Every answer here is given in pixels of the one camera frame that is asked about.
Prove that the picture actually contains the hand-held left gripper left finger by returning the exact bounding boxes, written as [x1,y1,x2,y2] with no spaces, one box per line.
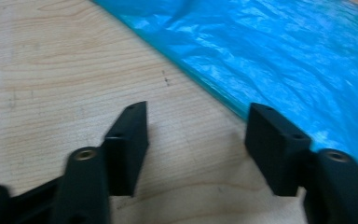
[102,100,150,198]

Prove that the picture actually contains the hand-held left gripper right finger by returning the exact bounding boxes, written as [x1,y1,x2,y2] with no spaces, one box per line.
[244,102,312,198]

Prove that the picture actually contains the blue plastic bin bag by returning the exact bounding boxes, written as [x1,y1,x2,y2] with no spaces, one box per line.
[91,0,358,185]

